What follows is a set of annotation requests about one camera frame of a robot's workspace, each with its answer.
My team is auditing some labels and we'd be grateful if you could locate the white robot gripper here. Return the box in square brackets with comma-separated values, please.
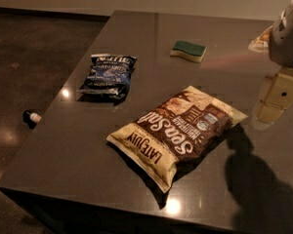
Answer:
[254, 0, 293, 125]

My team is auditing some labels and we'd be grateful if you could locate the green and yellow sponge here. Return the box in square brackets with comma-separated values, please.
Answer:
[170, 41, 206, 63]

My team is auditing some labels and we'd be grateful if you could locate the pale snack bag at edge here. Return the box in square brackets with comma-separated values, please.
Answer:
[248, 26, 272, 53]

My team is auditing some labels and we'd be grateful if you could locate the brown Late July chip bag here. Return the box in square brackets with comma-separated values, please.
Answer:
[106, 86, 247, 192]

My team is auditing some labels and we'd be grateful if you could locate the blue Kettle chip bag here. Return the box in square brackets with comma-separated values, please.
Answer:
[79, 54, 137, 100]

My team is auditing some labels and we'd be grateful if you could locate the small bottle on floor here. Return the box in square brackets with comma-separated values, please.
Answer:
[22, 110, 41, 124]

